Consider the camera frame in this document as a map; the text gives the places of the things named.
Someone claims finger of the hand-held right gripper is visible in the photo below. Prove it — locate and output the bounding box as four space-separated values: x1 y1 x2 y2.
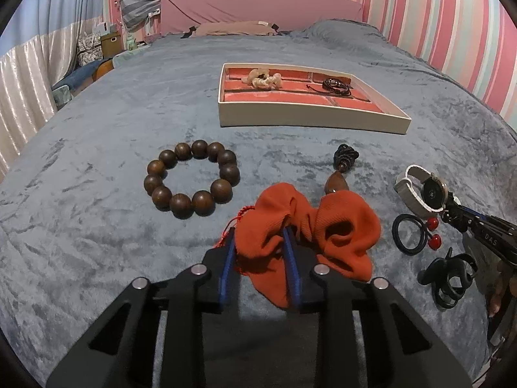
445 197 517 234
441 209 517 263

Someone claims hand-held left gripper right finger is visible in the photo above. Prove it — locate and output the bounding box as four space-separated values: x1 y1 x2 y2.
282 226 473 388

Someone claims black braided cord bracelet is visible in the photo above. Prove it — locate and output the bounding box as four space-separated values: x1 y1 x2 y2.
306 78 353 98

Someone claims bundle of black hair ties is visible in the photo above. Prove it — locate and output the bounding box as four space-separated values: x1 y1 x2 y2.
418 247 478 312

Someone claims white tray with brick-pattern lining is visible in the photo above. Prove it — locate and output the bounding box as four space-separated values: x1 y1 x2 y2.
217 63 412 135

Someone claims orange fabric scrunchie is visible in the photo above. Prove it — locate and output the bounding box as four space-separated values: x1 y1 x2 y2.
234 183 382 310

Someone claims brown wooden furniture piece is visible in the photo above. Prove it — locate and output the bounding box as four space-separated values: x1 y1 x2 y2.
92 60 114 82

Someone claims wooden pendant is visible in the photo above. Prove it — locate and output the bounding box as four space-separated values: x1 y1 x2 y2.
325 144 360 195

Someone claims red braided cord bracelet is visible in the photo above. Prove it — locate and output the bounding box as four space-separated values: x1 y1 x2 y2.
213 206 257 277

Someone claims pink pillow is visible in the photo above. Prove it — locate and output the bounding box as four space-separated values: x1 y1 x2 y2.
161 0 363 36

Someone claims person's right hand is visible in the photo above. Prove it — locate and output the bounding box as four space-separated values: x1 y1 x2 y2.
485 261 512 320

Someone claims wristwatch with white band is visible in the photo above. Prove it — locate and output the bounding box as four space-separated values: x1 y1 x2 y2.
394 164 461 216

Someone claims pale shiny curtain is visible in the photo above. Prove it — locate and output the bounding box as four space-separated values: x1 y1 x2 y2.
0 0 110 178

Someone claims brown storage box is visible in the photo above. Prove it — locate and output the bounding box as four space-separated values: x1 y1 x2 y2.
100 31 121 55

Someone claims cream knotted scrunchie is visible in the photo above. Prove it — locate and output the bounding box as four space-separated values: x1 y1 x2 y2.
241 68 284 90

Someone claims dark wooden bead bracelet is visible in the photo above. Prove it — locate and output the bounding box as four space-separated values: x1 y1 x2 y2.
144 139 241 220

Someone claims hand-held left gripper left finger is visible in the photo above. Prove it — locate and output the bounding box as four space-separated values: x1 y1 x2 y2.
46 228 239 388

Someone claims grey plush blanket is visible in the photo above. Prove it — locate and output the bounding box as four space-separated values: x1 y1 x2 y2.
0 19 517 388

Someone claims tan pillow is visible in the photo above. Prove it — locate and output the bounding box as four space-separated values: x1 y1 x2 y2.
190 20 279 38

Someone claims blue folded cloth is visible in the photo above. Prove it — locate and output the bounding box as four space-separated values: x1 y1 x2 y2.
52 60 101 92

